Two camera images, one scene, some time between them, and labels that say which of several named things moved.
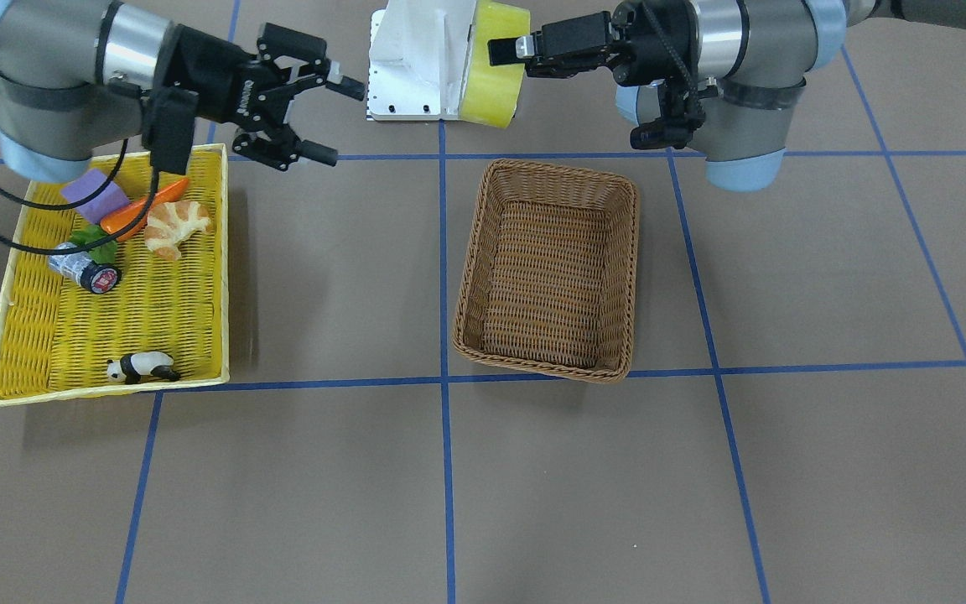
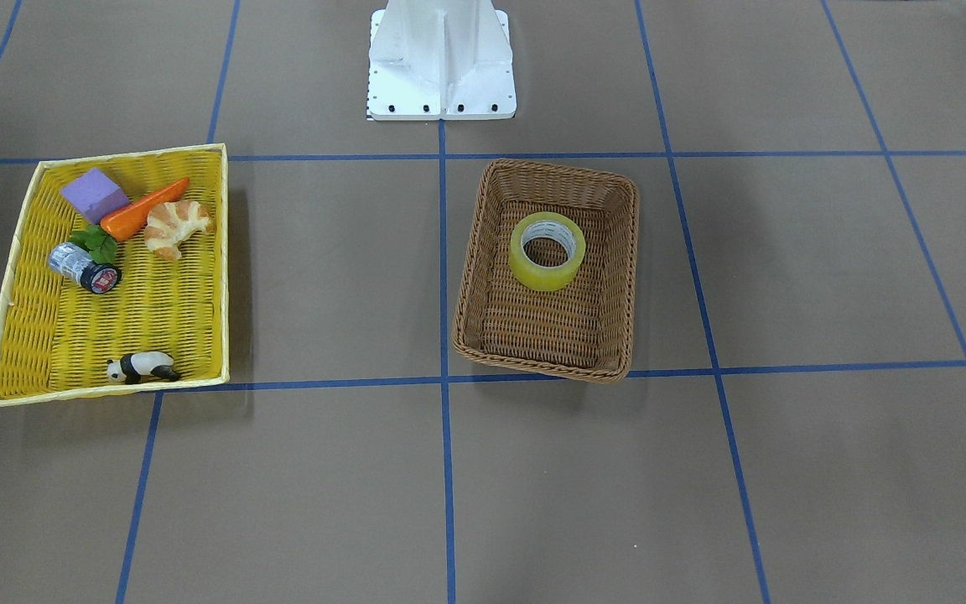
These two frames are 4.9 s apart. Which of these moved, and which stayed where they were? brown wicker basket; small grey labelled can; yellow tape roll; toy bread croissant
Moved: yellow tape roll
Stayed: brown wicker basket; toy bread croissant; small grey labelled can
